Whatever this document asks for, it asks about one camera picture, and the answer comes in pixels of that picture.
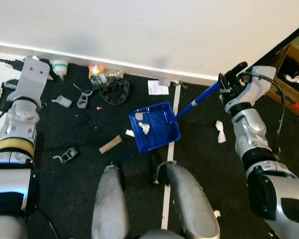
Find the grey plastic block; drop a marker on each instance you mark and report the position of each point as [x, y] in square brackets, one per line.
[62, 101]

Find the blue plastic dustpan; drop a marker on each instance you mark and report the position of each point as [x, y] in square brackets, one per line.
[159, 134]

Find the grey right robot leg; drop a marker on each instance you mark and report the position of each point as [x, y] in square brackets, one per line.
[189, 204]

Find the black plastic mesh basket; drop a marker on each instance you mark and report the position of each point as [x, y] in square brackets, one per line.
[117, 94]

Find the white bottle green band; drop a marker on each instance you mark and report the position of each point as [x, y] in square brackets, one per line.
[60, 67]

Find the grey left robot leg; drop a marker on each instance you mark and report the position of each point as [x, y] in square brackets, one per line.
[109, 204]

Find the white paper slip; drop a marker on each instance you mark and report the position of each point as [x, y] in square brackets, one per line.
[155, 88]

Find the small grey flat piece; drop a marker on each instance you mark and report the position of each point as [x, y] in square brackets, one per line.
[139, 116]
[164, 82]

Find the white crumpled tissue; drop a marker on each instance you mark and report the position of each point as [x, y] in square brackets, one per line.
[144, 128]

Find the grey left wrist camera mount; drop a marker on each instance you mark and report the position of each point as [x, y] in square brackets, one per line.
[32, 77]

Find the white tape line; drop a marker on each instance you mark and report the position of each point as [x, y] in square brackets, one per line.
[177, 97]

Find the grey plastic hook clip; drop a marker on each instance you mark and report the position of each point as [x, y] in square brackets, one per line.
[67, 155]

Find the grey robot leg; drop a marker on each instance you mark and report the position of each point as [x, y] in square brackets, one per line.
[189, 204]
[109, 204]

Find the clear bottle colourful label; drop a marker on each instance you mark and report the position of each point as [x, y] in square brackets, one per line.
[97, 70]

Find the brown cardboard strip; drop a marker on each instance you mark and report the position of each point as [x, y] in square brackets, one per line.
[110, 144]

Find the white crumpled paper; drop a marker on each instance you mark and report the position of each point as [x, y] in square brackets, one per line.
[220, 132]

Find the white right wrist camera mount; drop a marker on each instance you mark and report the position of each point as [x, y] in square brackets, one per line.
[254, 87]

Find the small white plastic piece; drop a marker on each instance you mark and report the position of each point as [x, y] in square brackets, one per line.
[130, 133]

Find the open brown cardboard box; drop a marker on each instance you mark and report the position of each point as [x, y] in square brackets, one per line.
[284, 92]

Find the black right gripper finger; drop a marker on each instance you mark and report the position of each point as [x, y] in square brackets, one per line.
[237, 70]

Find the black floor mat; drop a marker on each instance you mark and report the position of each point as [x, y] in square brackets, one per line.
[79, 134]

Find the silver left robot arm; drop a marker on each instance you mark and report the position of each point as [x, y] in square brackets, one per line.
[20, 124]

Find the white rectangular block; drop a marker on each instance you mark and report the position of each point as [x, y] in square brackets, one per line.
[217, 214]

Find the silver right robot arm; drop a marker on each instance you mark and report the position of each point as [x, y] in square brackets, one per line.
[249, 129]

